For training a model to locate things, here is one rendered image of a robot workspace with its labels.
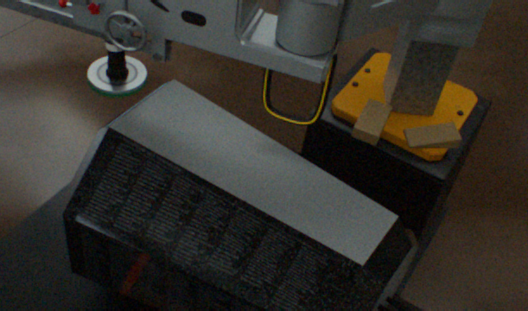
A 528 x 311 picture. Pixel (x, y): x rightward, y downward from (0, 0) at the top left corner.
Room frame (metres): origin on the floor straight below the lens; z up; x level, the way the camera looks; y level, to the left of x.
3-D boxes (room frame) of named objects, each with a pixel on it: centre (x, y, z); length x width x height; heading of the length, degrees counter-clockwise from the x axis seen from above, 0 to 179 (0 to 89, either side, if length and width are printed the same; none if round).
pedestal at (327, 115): (2.19, -0.55, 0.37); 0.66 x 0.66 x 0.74; 65
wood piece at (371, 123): (1.98, -0.39, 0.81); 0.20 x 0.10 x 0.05; 163
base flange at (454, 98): (2.19, -0.55, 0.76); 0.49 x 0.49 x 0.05; 65
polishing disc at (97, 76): (1.88, 0.58, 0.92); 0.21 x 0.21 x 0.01
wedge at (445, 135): (1.96, -0.63, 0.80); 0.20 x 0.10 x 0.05; 104
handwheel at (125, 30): (1.74, 0.49, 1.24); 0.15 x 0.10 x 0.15; 79
